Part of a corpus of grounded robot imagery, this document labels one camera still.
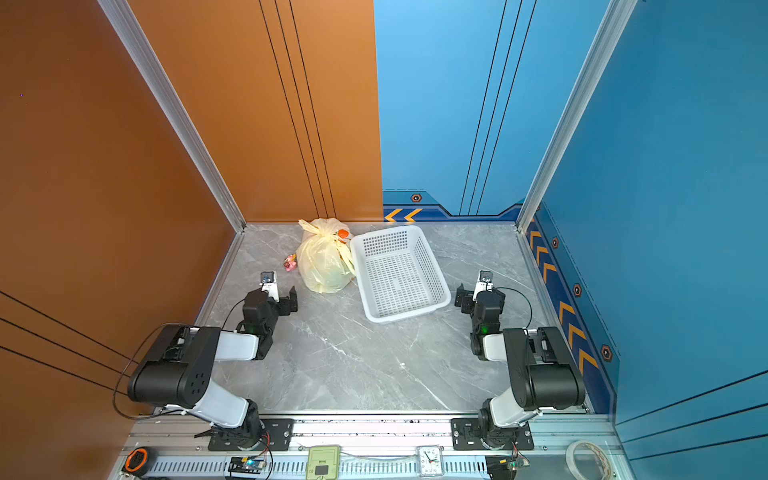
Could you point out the white plastic basket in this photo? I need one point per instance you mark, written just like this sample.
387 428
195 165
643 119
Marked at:
398 274

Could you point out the circuit board right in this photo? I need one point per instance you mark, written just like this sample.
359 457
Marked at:
505 467

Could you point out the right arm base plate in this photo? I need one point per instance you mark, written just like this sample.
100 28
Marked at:
467 434

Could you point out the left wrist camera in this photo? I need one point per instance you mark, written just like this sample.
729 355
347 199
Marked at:
268 283

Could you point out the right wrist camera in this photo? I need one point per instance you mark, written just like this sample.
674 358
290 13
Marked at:
484 282

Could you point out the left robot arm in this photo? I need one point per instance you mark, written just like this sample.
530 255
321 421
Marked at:
175 374

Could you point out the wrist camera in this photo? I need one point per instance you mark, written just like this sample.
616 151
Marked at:
268 283
484 282

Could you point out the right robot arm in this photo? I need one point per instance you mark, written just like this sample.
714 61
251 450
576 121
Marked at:
542 375

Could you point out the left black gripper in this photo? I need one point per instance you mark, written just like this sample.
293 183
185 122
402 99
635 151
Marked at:
280 303

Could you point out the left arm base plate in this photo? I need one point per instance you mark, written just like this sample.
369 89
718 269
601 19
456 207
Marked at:
276 433

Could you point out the small pink toy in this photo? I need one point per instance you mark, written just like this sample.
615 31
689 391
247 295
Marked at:
290 263

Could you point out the orange black tape measure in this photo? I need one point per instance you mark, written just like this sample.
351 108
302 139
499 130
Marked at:
139 462

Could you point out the small white clock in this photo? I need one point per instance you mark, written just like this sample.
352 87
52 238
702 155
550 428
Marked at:
430 461

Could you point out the green circuit board left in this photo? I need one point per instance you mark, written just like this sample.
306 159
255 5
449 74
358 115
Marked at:
247 467

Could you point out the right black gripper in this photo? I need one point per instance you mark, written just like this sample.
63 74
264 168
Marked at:
471 300

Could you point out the yellow translucent plastic bag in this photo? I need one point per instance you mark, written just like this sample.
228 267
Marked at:
324 256

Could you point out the green square device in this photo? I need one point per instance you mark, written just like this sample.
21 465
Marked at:
323 462

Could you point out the aluminium front rail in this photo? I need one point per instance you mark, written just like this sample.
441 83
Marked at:
382 445

